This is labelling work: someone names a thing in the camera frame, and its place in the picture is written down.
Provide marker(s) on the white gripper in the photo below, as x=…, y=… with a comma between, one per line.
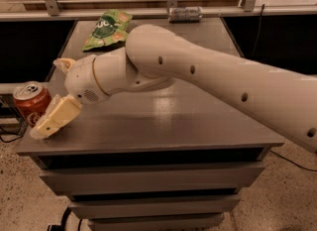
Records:
x=81, y=79

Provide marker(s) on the red Coca-Cola can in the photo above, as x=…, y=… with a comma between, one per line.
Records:
x=32, y=100

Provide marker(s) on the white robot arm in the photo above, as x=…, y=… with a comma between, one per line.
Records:
x=283, y=100

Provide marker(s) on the silver can lying down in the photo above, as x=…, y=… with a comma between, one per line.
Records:
x=184, y=14

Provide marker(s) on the green chip bag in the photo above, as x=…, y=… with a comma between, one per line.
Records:
x=111, y=28

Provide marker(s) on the metal railing frame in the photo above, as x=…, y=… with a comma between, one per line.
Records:
x=148, y=0

